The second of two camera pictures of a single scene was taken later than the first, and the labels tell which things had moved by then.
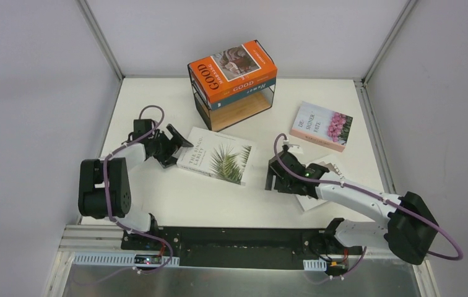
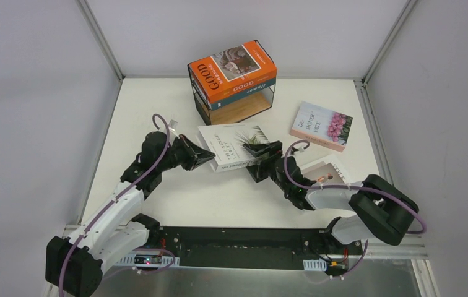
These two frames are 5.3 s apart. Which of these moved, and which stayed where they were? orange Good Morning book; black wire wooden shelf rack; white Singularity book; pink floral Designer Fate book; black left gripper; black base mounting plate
Moved: black left gripper; white Singularity book
Stayed: black base mounting plate; pink floral Designer Fate book; orange Good Morning book; black wire wooden shelf rack
